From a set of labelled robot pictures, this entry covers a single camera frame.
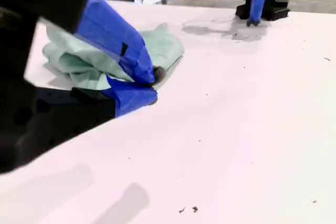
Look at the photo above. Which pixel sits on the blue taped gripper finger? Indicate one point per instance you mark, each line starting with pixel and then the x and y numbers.
pixel 131 98
pixel 115 35
pixel 256 6

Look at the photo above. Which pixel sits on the pale green T-shirt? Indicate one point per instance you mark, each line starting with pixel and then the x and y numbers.
pixel 168 48

